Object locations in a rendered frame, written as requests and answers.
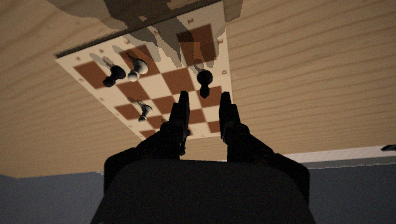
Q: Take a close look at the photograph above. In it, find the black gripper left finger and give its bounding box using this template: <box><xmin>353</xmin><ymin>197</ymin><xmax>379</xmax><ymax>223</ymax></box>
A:
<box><xmin>104</xmin><ymin>91</ymin><xmax>190</xmax><ymax>195</ymax></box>

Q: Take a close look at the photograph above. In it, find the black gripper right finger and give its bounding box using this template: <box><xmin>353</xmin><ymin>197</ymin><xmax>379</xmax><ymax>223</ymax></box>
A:
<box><xmin>219</xmin><ymin>92</ymin><xmax>310</xmax><ymax>207</ymax></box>

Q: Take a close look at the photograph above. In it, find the brown and cream chessboard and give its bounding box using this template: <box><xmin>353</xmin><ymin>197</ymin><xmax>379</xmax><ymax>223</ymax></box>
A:
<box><xmin>55</xmin><ymin>0</ymin><xmax>233</xmax><ymax>141</ymax></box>

